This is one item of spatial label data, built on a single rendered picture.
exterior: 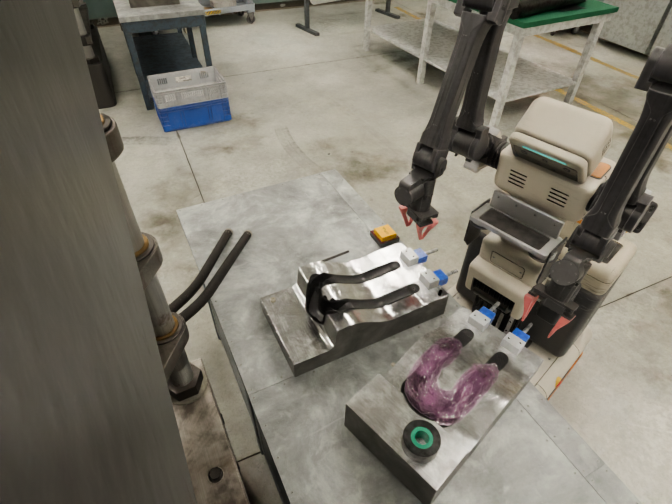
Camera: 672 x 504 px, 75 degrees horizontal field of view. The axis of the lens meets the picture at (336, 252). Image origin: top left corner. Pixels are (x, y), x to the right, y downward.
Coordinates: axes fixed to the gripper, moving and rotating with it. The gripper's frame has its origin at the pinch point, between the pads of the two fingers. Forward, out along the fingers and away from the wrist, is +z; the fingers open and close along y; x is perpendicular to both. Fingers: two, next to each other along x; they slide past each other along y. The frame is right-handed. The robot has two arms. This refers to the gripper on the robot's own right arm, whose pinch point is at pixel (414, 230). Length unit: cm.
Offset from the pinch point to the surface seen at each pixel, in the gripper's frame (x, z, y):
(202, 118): -6, 96, -296
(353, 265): -17.1, 13.0, -5.7
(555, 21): 257, 10, -178
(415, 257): 0.3, 9.3, 2.5
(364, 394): -37, 10, 36
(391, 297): -13.1, 13.2, 10.7
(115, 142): -72, -49, 9
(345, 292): -26.5, 9.3, 6.3
